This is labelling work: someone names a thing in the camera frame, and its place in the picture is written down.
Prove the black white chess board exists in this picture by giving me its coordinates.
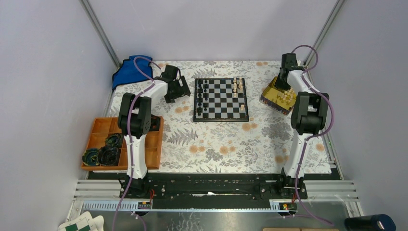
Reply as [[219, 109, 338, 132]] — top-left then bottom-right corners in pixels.
[[193, 78, 249, 122]]

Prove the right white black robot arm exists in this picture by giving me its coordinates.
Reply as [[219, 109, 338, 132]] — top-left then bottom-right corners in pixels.
[[274, 53, 329, 199]]

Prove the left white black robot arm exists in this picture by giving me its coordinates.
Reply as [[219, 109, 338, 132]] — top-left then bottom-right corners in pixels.
[[118, 65, 191, 198]]

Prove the folded green chess mat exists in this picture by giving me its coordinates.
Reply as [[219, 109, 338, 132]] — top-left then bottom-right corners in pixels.
[[58, 211, 104, 231]]

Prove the gold tin box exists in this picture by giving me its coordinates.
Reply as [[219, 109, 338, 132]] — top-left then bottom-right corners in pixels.
[[260, 77, 297, 116]]

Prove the blue cloth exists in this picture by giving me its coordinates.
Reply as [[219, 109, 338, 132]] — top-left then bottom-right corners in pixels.
[[112, 55, 153, 90]]

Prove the black orange swirl object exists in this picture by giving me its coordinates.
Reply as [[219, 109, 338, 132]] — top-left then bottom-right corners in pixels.
[[150, 116, 161, 131]]

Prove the dark green swirl object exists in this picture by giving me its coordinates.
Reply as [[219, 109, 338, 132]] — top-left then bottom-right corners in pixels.
[[105, 133, 123, 149]]

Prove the orange compartment tray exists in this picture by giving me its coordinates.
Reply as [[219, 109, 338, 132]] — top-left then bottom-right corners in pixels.
[[81, 115, 164, 172]]

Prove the black swirl coaster in tray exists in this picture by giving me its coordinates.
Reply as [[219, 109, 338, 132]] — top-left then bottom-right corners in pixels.
[[97, 146, 121, 166]]

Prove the green black swirl disc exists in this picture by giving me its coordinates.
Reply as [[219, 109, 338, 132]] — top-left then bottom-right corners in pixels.
[[82, 148, 100, 167]]

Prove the dark blue bottle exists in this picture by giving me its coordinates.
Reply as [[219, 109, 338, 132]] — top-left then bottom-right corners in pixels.
[[344, 214, 396, 231]]

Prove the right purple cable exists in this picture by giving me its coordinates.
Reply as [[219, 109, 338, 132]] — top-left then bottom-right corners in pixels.
[[282, 45, 335, 228]]

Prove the black mounting base rail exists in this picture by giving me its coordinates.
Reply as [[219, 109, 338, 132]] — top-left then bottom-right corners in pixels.
[[118, 173, 308, 200]]

